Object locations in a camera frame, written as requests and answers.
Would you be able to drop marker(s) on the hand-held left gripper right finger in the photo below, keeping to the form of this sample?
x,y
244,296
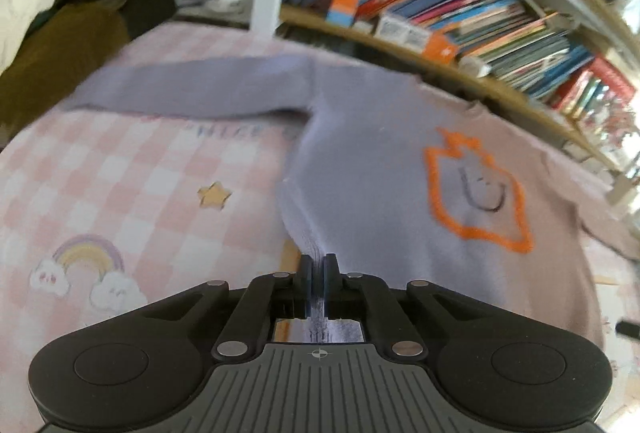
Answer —
x,y
327,280

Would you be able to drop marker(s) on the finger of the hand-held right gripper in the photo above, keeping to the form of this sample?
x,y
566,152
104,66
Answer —
x,y
629,328

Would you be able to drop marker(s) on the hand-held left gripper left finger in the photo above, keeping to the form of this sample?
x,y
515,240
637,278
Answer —
x,y
305,280

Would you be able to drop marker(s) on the purple and pink sweater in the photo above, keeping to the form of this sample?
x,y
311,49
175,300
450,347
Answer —
x,y
360,163

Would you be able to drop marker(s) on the pink checked printed blanket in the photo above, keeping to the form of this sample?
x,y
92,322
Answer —
x,y
125,173

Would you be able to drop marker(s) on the flat orange and white box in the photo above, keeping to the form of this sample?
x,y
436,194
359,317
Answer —
x,y
425,40

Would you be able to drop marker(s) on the row of colourful books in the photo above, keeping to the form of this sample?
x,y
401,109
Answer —
x,y
500,23

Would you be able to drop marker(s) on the dark cloth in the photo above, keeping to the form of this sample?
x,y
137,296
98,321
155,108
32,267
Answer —
x,y
145,8

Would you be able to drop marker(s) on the brown cloth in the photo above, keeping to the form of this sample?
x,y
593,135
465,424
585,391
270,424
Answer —
x,y
55,63

